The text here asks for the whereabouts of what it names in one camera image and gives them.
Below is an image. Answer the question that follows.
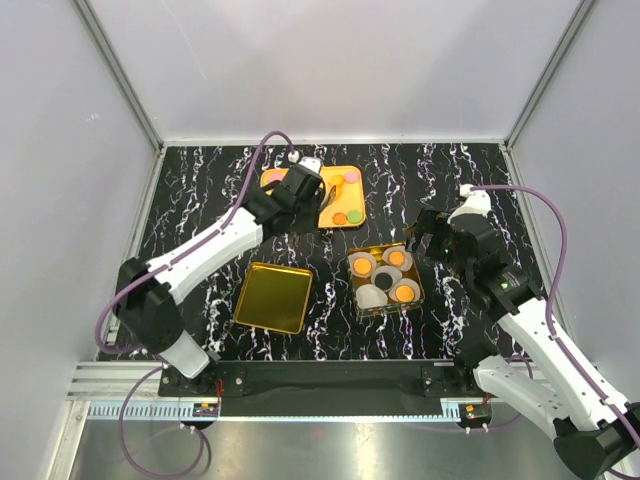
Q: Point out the gold cookie tin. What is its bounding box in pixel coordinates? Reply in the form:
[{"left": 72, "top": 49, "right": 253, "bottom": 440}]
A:
[{"left": 347, "top": 242, "right": 425, "bottom": 320}]

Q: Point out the white paper cup front left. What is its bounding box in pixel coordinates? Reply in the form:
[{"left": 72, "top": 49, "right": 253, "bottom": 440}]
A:
[{"left": 355, "top": 284, "right": 388, "bottom": 310}]

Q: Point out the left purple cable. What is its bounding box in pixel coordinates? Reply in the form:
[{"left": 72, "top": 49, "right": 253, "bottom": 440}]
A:
[{"left": 94, "top": 130, "right": 301, "bottom": 476}]

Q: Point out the white paper cup front right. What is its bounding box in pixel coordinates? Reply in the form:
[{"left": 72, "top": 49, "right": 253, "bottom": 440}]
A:
[{"left": 388, "top": 278, "right": 421, "bottom": 304}]

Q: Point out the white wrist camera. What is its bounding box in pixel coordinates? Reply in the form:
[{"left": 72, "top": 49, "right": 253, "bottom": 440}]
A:
[
  {"left": 288, "top": 151, "right": 323, "bottom": 175},
  {"left": 447, "top": 184, "right": 492, "bottom": 224}
]

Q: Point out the white paper cup centre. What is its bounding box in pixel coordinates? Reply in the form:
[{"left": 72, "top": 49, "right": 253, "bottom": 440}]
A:
[{"left": 371, "top": 265, "right": 403, "bottom": 292}]

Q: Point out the white paper cup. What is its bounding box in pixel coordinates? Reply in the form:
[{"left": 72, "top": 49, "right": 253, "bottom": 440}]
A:
[
  {"left": 382, "top": 245, "right": 413, "bottom": 272},
  {"left": 371, "top": 265, "right": 403, "bottom": 292},
  {"left": 388, "top": 278, "right": 421, "bottom": 304},
  {"left": 355, "top": 284, "right": 388, "bottom": 310},
  {"left": 348, "top": 251, "right": 377, "bottom": 279}
]

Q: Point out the gold tin lid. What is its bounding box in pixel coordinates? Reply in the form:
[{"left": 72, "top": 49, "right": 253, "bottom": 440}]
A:
[{"left": 233, "top": 262, "right": 313, "bottom": 334}]

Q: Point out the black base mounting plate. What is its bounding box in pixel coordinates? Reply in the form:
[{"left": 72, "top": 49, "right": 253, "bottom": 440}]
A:
[{"left": 158, "top": 360, "right": 477, "bottom": 398}]

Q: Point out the black sandwich cookie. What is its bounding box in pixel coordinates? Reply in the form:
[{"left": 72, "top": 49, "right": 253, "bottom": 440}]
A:
[{"left": 374, "top": 272, "right": 394, "bottom": 291}]

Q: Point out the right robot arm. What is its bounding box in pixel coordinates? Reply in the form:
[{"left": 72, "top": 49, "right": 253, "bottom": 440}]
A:
[{"left": 405, "top": 209, "right": 639, "bottom": 479}]

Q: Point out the yellow plastic tray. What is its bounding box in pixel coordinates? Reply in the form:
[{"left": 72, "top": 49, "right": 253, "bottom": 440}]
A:
[{"left": 290, "top": 165, "right": 366, "bottom": 233}]

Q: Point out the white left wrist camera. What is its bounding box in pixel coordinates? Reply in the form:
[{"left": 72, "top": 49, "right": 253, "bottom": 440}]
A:
[{"left": 288, "top": 151, "right": 323, "bottom": 175}]

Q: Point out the orange swirl cookie right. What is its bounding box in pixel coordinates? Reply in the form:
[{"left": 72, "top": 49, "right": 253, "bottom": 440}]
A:
[{"left": 332, "top": 212, "right": 347, "bottom": 225}]

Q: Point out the white paper cup back left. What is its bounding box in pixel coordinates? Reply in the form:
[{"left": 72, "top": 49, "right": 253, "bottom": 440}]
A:
[{"left": 348, "top": 251, "right": 377, "bottom": 279}]

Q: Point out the pink round cookie right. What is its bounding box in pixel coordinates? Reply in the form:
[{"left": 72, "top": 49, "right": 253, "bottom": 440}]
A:
[{"left": 344, "top": 171, "right": 359, "bottom": 183}]

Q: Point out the right electronics board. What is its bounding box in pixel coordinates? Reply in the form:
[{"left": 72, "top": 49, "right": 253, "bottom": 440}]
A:
[{"left": 462, "top": 403, "right": 492, "bottom": 424}]

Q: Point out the aluminium frame rail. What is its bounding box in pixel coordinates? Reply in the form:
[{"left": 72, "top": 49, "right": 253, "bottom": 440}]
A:
[{"left": 87, "top": 399, "right": 469, "bottom": 423}]

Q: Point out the yellow dotted round cookie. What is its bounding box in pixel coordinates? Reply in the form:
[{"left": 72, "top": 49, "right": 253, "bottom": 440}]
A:
[{"left": 395, "top": 284, "right": 416, "bottom": 303}]

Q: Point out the white paper cup back right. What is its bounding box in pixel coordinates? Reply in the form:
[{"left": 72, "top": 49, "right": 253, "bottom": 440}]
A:
[{"left": 382, "top": 245, "right": 413, "bottom": 272}]

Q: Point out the left electronics board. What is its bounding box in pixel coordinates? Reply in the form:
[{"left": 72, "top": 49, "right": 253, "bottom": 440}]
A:
[{"left": 192, "top": 402, "right": 220, "bottom": 418}]

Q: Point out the green round cookie right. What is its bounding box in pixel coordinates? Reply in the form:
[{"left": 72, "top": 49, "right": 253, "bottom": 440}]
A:
[{"left": 347, "top": 210, "right": 363, "bottom": 224}]

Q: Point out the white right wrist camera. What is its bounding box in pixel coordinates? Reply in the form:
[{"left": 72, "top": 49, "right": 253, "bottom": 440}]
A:
[{"left": 447, "top": 184, "right": 492, "bottom": 224}]

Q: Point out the upper fish shaped cookie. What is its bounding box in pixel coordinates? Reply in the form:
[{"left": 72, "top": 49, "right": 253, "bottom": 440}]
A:
[{"left": 330, "top": 175, "right": 345, "bottom": 186}]

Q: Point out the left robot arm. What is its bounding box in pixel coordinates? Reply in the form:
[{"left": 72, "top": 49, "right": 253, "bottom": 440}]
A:
[{"left": 112, "top": 157, "right": 322, "bottom": 396}]

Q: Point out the electronics board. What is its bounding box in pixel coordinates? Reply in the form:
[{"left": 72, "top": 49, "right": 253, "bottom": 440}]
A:
[
  {"left": 192, "top": 402, "right": 220, "bottom": 418},
  {"left": 462, "top": 403, "right": 492, "bottom": 424}
]

